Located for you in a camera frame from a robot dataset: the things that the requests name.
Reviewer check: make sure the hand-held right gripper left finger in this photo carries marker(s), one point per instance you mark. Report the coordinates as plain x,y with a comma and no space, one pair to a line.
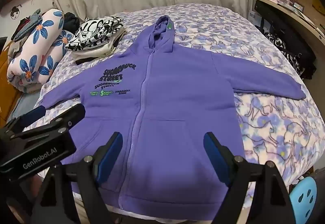
111,153

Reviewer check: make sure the face wall sticker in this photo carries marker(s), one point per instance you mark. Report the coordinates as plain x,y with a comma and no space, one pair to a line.
14,12

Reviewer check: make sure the light blue stool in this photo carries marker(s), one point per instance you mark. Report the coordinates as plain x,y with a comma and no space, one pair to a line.
303,198

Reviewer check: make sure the purple zip hoodie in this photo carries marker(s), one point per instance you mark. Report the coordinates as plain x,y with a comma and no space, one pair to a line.
165,102

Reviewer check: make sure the black white printed folded garment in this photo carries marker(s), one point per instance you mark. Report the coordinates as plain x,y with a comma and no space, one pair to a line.
94,32

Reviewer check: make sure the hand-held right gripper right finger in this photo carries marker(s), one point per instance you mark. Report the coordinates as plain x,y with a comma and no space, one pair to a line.
215,155

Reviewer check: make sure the small picture frame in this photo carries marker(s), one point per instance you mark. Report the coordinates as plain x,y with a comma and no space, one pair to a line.
298,7

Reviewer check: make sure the white box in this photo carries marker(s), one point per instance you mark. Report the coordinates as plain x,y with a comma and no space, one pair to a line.
258,19

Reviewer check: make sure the grey clothing pile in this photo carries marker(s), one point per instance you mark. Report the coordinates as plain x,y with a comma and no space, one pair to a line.
28,26

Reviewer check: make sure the black bag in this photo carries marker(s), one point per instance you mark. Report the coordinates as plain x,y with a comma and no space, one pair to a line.
308,59

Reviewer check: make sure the blue floral white quilt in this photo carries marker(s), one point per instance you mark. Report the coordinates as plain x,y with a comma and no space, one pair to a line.
38,44

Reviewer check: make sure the cream folded garment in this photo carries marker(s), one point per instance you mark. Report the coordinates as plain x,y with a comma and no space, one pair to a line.
88,54

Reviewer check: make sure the purple cat print blanket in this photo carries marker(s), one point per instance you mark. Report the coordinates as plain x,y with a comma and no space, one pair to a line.
266,122

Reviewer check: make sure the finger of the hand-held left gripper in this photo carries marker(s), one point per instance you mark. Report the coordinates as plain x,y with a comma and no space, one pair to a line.
71,117
35,114

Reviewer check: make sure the orange wooden cabinet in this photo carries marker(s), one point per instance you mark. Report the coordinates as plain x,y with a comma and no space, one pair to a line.
3,74

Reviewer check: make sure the black clothes pile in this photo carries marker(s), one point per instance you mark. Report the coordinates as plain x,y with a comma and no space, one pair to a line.
71,21

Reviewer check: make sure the black white patterned cloth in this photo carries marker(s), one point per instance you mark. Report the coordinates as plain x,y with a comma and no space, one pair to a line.
281,46

